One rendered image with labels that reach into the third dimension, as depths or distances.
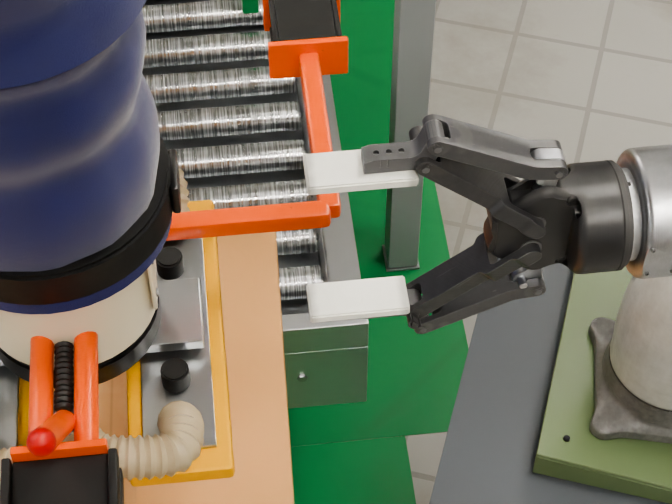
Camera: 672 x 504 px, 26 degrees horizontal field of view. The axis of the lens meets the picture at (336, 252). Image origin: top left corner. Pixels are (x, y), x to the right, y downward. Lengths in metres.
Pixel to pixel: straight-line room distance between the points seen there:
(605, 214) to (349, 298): 0.19
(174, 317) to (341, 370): 0.78
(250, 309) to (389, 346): 1.14
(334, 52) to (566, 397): 0.56
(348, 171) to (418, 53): 1.61
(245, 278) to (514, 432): 0.40
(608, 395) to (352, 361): 0.50
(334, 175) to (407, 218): 1.92
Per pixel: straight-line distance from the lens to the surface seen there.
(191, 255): 1.54
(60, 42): 1.06
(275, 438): 1.63
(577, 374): 1.88
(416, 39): 2.49
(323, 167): 0.92
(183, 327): 1.46
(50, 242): 1.21
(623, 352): 1.78
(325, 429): 2.74
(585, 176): 0.97
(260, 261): 1.77
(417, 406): 2.77
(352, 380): 2.24
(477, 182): 0.93
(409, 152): 0.91
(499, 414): 1.88
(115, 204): 1.21
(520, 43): 3.43
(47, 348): 1.35
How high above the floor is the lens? 2.33
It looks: 52 degrees down
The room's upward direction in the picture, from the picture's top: straight up
